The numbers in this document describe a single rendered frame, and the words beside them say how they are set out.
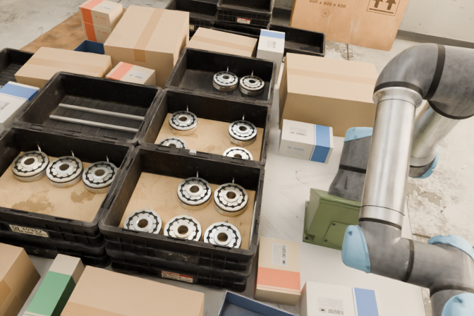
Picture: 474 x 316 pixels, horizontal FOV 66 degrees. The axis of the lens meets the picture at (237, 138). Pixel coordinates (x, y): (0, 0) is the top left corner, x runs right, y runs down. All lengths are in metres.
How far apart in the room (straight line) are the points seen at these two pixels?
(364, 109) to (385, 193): 0.87
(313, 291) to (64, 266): 0.65
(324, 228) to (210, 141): 0.48
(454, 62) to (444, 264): 0.38
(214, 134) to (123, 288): 0.62
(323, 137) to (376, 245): 0.83
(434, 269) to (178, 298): 0.56
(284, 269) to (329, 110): 0.70
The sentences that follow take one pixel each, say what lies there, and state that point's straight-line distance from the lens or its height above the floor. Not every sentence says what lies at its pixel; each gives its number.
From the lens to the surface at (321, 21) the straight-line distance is 3.85.
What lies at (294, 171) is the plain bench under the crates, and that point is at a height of 0.70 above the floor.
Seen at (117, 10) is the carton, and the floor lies 0.91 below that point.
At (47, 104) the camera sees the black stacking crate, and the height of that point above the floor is 0.87.
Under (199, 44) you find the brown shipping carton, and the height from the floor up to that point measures 0.86.
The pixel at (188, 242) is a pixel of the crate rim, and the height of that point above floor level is 0.93.
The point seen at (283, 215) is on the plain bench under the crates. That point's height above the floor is 0.70.
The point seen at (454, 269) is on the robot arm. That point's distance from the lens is 0.72.
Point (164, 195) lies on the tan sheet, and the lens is 1.15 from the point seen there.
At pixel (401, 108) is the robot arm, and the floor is 1.32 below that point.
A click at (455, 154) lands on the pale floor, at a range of 3.04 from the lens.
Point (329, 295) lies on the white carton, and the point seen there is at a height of 0.79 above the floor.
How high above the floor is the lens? 1.74
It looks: 44 degrees down
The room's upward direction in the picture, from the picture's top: 7 degrees clockwise
